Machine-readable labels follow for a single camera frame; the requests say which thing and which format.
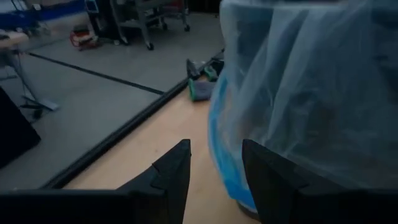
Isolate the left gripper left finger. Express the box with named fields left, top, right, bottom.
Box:
left=116, top=139, right=192, bottom=224

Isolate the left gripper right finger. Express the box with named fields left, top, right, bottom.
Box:
left=241, top=139, right=343, bottom=224

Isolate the translucent blue-rimmed trash bag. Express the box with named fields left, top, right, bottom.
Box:
left=208, top=0, right=398, bottom=215

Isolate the black glove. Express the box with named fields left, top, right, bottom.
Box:
left=185, top=57, right=225, bottom=82

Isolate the metal rolling cart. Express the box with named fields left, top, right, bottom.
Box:
left=108, top=0, right=191, bottom=51

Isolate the grey stand leg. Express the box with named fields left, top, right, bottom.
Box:
left=0, top=51, right=60, bottom=121

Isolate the red floor object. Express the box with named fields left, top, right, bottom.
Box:
left=68, top=28, right=101, bottom=51

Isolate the black box cabinet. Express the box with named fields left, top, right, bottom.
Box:
left=0, top=86, right=42, bottom=169

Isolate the blue bench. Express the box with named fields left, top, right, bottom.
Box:
left=0, top=0, right=88, bottom=30

